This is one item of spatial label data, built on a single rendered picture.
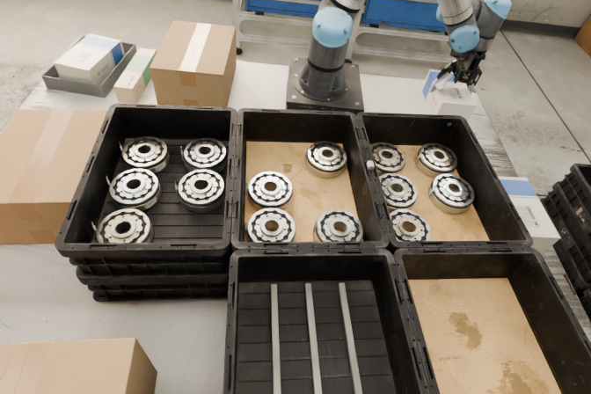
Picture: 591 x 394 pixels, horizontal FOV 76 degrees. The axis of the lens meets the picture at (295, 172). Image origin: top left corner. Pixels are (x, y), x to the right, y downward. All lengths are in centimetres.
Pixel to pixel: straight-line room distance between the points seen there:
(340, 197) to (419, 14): 214
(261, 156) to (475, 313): 59
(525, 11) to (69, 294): 401
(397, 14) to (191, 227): 232
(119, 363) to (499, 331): 68
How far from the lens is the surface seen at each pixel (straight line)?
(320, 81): 121
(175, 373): 87
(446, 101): 141
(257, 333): 74
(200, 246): 71
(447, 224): 96
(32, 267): 106
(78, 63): 144
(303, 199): 90
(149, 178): 92
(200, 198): 85
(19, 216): 101
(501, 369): 85
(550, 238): 115
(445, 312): 84
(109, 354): 69
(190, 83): 124
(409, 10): 288
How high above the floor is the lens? 153
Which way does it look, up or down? 48 degrees down
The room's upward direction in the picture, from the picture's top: 9 degrees clockwise
